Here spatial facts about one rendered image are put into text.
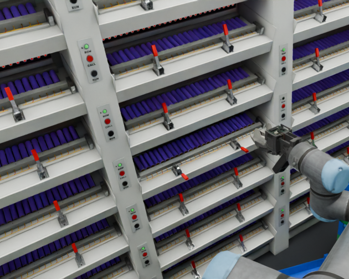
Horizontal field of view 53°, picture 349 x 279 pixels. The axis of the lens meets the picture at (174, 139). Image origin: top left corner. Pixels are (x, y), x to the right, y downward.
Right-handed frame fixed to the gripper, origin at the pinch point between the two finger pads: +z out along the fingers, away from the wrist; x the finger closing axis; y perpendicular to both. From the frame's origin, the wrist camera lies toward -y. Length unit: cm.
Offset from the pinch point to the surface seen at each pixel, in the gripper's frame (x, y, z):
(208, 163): 17.3, -9.3, 8.1
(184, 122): 24.1, 10.8, 9.4
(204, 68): 14.0, 27.8, 8.8
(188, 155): 23.3, -5.2, 12.2
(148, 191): 43.2, -9.5, 7.3
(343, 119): -66, -24, 15
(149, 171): 39.8, -5.2, 12.0
